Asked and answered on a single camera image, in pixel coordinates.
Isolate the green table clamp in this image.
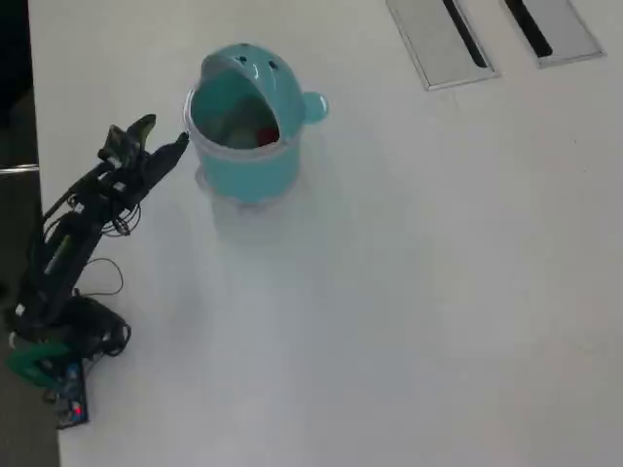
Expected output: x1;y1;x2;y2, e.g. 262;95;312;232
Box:
5;340;69;390

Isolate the teal whale-shaped bin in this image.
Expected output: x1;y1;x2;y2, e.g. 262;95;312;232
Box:
183;43;331;215

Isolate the blue controller circuit board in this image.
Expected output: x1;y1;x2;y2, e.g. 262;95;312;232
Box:
46;359;92;430

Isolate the silver cable grommet plate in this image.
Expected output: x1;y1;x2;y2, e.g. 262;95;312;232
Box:
386;0;502;92
500;0;607;68

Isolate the thin black wire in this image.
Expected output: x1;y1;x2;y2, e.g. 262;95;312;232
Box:
80;257;124;298

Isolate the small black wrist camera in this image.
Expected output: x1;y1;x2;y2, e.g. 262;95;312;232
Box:
96;125;135;169

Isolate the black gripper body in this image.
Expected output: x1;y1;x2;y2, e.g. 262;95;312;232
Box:
92;153;150;213

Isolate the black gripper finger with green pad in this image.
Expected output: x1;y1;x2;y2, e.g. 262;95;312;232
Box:
126;114;159;156
135;131;191;197

